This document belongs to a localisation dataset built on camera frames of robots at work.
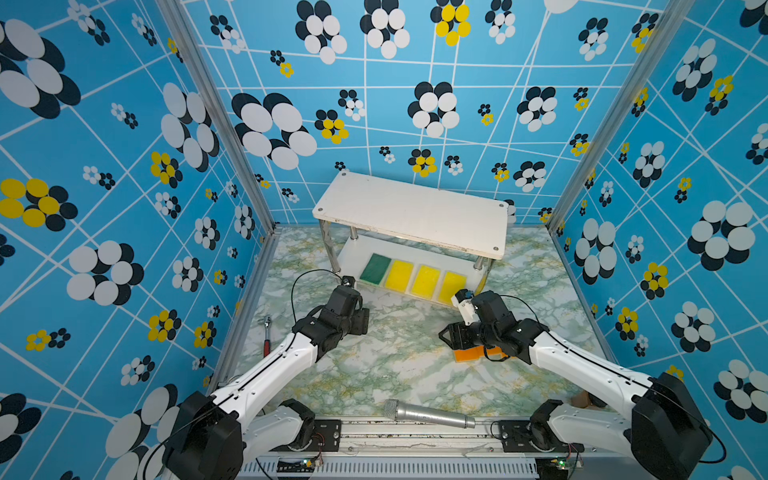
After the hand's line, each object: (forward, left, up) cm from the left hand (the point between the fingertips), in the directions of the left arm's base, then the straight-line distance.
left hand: (357, 311), depth 85 cm
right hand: (-5, -26, -3) cm, 27 cm away
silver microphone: (-24, -12, -6) cm, 28 cm away
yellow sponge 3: (+13, -29, -4) cm, 32 cm away
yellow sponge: (+15, -12, -3) cm, 20 cm away
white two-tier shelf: (+9, -22, +24) cm, 34 cm away
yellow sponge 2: (+13, -21, -3) cm, 25 cm away
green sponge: (+18, -4, -3) cm, 19 cm away
